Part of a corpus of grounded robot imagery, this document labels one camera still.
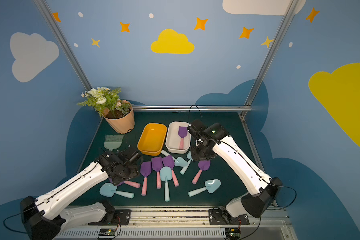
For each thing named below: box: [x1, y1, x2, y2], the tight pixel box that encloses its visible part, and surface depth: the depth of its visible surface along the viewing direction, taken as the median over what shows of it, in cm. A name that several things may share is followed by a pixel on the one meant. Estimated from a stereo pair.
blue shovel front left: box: [99, 182, 135, 199], surface depth 82 cm
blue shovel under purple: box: [161, 149, 189, 167], surface depth 97 cm
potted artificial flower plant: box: [76, 86, 135, 134], surface depth 94 cm
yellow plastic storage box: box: [137, 123, 167, 156], surface depth 106 cm
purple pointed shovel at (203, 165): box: [191, 160, 211, 185], surface depth 94 cm
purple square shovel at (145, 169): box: [140, 161, 152, 196], surface depth 86 cm
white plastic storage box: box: [165, 121, 191, 154], surface depth 107 cm
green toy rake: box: [104, 134, 124, 151], surface depth 106 cm
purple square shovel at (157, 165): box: [151, 156, 163, 189], surface depth 93 cm
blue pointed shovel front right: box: [188, 179, 222, 197], surface depth 86 cm
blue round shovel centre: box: [160, 166, 172, 202], surface depth 90 cm
